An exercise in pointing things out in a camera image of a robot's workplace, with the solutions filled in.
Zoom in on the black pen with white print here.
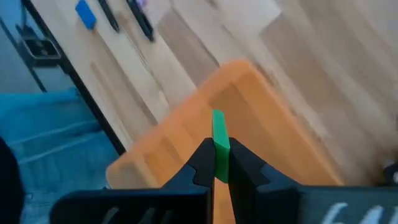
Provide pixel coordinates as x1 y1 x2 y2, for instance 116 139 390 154
98 0 121 33

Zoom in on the black aluminium table frame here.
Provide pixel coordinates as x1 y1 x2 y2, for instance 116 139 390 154
21 0 127 156

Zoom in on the black table-level camera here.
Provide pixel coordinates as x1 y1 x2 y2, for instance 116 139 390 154
17 26 62 68

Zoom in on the green eraser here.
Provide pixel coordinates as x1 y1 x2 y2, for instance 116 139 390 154
211 109 231 184

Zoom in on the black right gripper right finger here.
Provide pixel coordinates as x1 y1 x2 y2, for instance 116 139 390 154
228 138 300 224

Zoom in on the orange plastic bin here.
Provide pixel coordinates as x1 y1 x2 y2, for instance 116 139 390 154
105 59 345 224

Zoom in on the blue eraser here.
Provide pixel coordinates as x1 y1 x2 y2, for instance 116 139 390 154
75 0 98 31

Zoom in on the blue storage crate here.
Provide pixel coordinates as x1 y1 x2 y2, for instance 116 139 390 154
0 88 121 224

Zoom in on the plain black pen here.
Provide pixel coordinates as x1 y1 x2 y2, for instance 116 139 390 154
126 0 155 42

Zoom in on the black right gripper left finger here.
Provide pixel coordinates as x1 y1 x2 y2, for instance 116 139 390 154
161 138 216 224

